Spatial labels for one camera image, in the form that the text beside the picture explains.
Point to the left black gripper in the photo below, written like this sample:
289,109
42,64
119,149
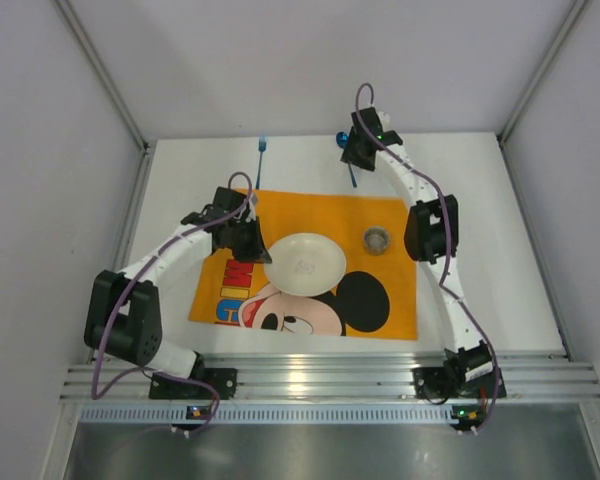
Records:
250,240

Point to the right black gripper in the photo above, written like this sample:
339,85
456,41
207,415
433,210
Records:
359,151

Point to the blue metallic spoon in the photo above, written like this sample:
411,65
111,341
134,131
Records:
342,138

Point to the cream round plate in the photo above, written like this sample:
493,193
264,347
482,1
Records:
305,264

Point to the small speckled stone cup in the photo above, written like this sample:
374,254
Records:
376,240

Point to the orange Mickey Mouse cloth placemat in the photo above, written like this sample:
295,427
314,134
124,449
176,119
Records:
376,298

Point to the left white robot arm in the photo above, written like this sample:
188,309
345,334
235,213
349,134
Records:
124,317

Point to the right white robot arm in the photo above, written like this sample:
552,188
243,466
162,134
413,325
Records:
470,367

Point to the blue metallic fork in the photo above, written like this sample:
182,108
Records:
262,147

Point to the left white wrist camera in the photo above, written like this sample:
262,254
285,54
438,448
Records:
250,214

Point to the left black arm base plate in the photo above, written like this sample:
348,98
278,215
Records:
215,383

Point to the aluminium mounting rail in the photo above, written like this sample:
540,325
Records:
389,377

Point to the slotted grey cable duct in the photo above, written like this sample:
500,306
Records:
251,414

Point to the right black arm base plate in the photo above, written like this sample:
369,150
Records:
434,385

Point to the right aluminium frame post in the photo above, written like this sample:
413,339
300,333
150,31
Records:
558,41

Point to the aluminium frame post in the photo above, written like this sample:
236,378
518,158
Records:
70,17
558,41

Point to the left aluminium frame post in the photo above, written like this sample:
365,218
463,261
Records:
70,17

